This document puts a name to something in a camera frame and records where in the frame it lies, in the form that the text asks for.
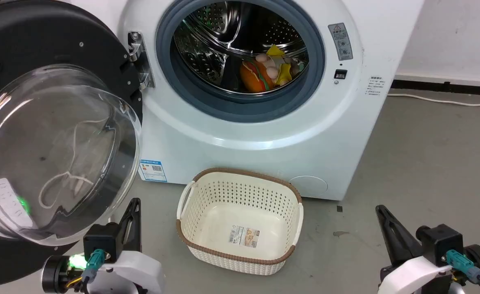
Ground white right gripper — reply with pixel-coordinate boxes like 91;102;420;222
376;205;453;294

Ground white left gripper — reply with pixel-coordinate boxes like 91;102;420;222
87;198;165;294

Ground white front-load washing machine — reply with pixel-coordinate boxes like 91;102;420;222
71;0;425;201

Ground round white filter cover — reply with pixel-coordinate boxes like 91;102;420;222
288;176;329;200

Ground blue white energy label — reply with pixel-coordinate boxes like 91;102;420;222
138;159;168;183

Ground grey warning label sticker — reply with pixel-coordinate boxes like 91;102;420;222
328;22;353;61

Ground orange hamburger plush toy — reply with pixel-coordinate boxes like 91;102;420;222
240;60;274;94

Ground white text sticker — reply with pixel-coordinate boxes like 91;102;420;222
364;76;388;97

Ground black round glass washer door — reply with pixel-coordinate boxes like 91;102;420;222
0;0;144;287

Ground steel perforated washer drum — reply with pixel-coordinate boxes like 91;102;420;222
173;0;309;96

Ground teal right connector with cable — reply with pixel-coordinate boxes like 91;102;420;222
446;249;480;294

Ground black wall baseboard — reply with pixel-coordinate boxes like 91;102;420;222
390;79;480;98

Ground teal left connector with cable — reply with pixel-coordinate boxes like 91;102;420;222
67;249;106;291

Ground black round left gripper motor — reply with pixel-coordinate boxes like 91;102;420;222
41;255;74;293

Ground white floor cable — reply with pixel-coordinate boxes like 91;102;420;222
387;93;480;107

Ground paper basket product label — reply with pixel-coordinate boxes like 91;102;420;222
229;227;262;249

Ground cream plastic laundry basket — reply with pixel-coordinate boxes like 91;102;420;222
176;167;304;276

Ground colourful plush toys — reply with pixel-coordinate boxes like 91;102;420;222
256;52;307;87

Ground teal connector with cable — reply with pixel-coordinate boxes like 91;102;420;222
67;249;106;291
446;249;480;294

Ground metal door hinge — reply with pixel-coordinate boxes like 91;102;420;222
128;31;156;91

